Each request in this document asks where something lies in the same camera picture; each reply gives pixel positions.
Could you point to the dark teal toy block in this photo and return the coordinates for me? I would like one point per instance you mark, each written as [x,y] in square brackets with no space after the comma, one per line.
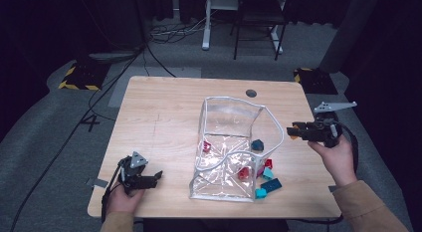
[257,145]

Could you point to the grey column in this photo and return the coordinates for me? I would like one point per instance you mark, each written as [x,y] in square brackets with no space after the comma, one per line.
[348,33]

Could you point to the white desk frame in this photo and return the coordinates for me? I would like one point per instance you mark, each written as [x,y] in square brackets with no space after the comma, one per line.
[206,33]

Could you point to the clear plastic bag white trim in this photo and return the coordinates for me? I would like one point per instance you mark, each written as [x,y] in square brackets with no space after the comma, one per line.
[229,116]

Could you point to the grey floor plate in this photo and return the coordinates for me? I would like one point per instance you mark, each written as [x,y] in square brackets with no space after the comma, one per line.
[112,56]

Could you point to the orange toy block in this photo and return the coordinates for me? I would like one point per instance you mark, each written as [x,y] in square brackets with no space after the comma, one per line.
[293,137]

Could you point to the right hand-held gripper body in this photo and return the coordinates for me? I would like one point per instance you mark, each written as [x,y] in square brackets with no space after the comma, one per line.
[323,132]

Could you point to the black chair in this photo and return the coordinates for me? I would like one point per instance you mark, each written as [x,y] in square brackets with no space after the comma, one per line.
[262,18]

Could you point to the person's right hand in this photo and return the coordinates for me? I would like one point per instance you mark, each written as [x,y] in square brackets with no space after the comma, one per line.
[338,162]

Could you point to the person's left hand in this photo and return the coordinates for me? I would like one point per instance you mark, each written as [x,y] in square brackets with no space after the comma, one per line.
[121,202]

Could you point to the yellow black striped base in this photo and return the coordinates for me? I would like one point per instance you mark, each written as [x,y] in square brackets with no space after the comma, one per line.
[83,77]
[315,81]

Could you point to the dark blue flat toy block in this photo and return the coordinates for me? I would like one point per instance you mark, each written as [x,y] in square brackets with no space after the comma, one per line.
[271,185]

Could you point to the grey tape piece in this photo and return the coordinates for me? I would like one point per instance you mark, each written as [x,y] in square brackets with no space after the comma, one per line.
[332,188]
[98,183]

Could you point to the round table grommet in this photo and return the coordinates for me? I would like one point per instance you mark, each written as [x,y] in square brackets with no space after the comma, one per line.
[251,93]

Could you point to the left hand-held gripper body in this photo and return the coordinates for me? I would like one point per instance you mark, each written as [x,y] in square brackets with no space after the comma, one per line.
[132,174]

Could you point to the pink toy block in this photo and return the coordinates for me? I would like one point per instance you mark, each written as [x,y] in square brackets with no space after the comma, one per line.
[259,172]

